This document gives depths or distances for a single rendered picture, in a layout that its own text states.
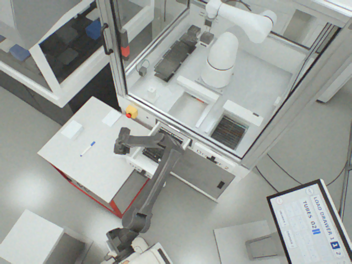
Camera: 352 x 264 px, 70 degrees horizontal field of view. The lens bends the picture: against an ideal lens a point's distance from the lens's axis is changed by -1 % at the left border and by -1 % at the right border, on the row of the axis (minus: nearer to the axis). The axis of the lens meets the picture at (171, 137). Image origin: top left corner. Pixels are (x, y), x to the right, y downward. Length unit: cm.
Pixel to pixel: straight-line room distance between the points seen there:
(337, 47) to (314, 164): 223
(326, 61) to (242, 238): 184
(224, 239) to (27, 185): 188
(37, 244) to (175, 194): 125
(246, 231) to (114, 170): 134
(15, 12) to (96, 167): 98
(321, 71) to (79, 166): 148
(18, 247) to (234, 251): 163
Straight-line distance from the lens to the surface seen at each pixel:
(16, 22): 154
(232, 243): 246
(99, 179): 177
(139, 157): 170
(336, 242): 150
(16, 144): 302
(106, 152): 183
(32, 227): 182
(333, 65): 95
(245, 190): 263
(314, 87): 102
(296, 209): 154
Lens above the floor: 240
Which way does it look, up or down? 63 degrees down
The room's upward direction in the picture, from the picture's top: 6 degrees clockwise
